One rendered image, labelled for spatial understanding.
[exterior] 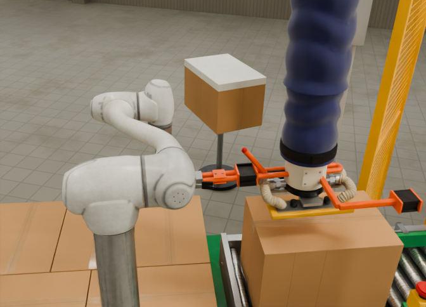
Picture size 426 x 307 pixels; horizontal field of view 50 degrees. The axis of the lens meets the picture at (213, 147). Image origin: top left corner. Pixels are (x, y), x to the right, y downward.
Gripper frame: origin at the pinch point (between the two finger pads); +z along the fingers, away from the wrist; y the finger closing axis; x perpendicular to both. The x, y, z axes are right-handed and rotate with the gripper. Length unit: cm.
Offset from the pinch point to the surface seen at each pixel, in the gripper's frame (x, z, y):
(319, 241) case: -65, 25, -12
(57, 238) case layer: 56, 66, 47
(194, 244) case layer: -17, 66, 36
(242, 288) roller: -38, 65, 2
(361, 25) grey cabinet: -113, -39, 90
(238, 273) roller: -37, 65, 12
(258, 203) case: -45, 25, 16
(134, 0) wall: 40, 105, 863
